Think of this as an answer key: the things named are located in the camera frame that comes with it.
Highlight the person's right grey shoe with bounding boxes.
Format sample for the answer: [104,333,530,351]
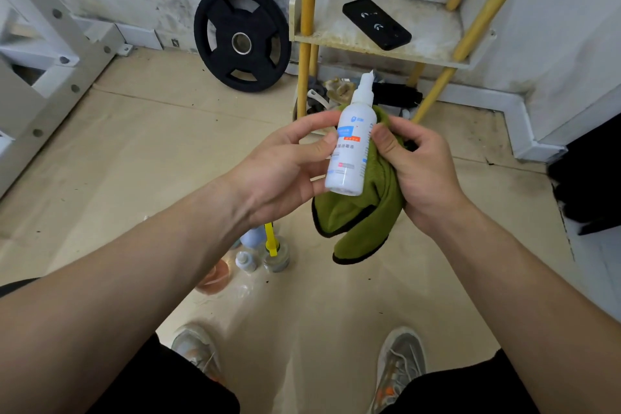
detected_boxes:
[367,327,428,414]

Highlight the black shorts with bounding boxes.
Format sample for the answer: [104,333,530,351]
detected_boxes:
[0,278,544,414]

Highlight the person's left grey shoe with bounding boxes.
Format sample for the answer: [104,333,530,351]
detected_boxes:
[170,323,227,386]

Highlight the black weight plate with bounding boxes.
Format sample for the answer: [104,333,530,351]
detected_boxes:
[193,0,292,93]

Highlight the green microfibre cloth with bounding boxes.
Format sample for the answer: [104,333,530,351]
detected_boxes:
[310,105,419,266]

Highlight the small white bottle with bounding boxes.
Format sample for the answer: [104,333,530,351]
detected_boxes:
[323,70,377,198]
[234,249,259,274]

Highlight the person's right hand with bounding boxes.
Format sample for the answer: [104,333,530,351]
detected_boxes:
[370,115,470,239]

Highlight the white plastic scoop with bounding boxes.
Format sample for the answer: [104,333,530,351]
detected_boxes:
[306,88,334,112]

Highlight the person's right forearm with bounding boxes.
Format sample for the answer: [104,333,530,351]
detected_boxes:
[434,200,621,414]

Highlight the white metal rack frame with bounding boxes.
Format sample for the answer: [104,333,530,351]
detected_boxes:
[0,0,135,200]

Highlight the black phone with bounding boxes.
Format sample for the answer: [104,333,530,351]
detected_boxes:
[341,0,413,52]

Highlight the person's left hand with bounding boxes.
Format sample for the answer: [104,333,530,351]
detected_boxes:
[226,110,343,229]

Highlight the person's grey shoe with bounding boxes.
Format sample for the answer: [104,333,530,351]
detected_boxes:
[170,323,227,386]
[367,327,428,414]

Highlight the orange spray bottle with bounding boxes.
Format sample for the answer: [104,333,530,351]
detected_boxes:
[195,257,232,296]

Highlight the pale blue bottle white sprayer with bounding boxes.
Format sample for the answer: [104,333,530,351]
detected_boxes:
[238,224,268,250]

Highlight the tan fuzzy glove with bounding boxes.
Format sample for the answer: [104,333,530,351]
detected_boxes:
[323,77,356,105]

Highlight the clear bottle yellow green sprayer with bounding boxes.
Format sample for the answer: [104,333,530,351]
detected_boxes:
[259,221,292,274]

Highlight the person's left forearm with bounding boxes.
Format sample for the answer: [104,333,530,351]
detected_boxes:
[0,175,263,414]

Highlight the white shelf yellow poles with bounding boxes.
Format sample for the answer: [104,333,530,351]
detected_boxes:
[288,0,548,125]

